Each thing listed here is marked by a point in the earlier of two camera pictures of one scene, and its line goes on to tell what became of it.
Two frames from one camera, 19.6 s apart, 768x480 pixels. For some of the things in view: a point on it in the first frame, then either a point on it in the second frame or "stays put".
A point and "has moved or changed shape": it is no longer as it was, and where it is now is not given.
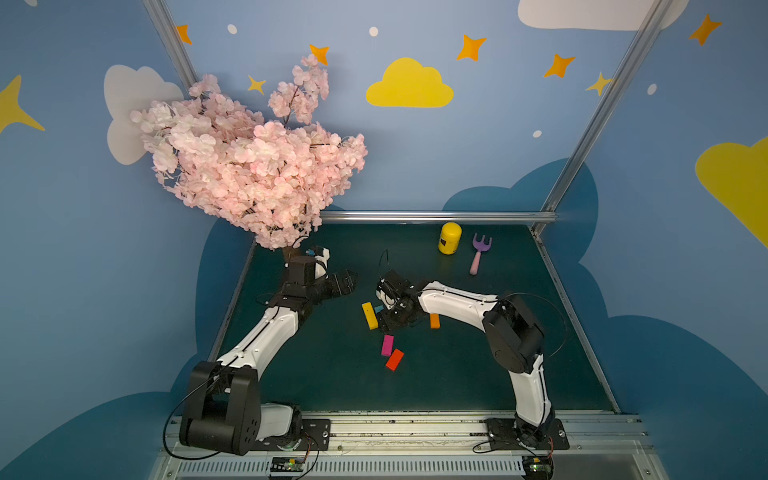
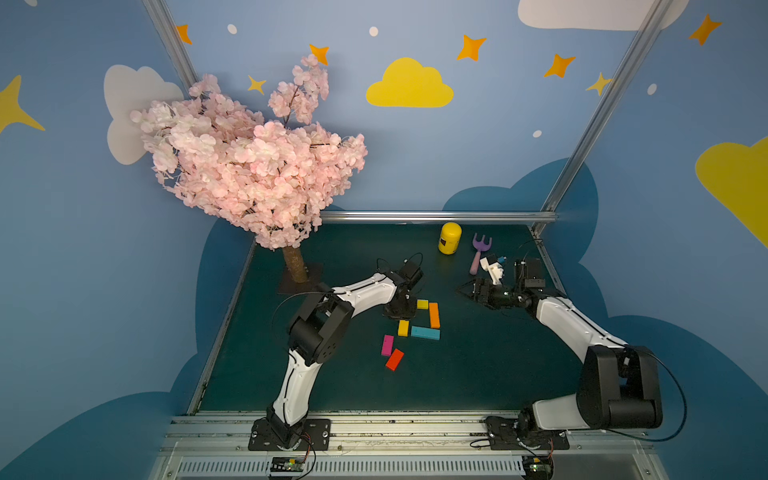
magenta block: (387, 345) stays put
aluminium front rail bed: (601, 448) stays put
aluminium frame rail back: (440, 216) stays put
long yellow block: (370, 315) has moved or changed shape
